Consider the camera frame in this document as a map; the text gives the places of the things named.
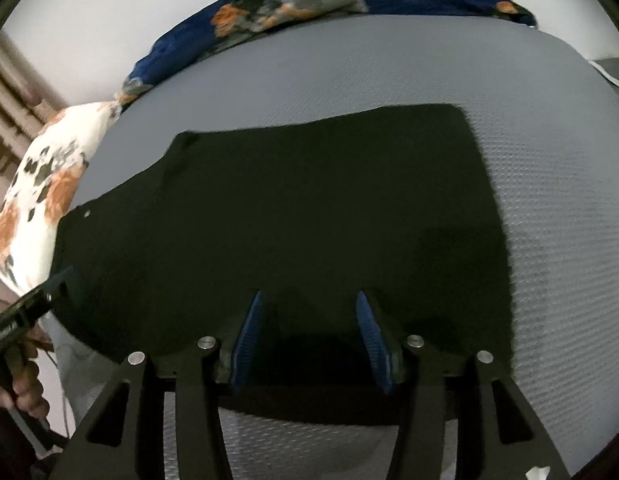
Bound black pants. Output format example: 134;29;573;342
52;103;514;426

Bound striped patterned curtain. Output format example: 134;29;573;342
0;30;66;207

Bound grey mesh bed mattress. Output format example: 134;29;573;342
40;12;619;480

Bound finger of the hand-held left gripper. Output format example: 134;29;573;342
41;265;81;307

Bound grey cloth with white trim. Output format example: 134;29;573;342
588;56;619;93

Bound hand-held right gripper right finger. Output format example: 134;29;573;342
356;289;570;480

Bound white floral pillow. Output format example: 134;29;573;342
0;101;123;297

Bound person's left hand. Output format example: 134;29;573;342
0;325;51;422

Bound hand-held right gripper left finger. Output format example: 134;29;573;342
50;289;265;480

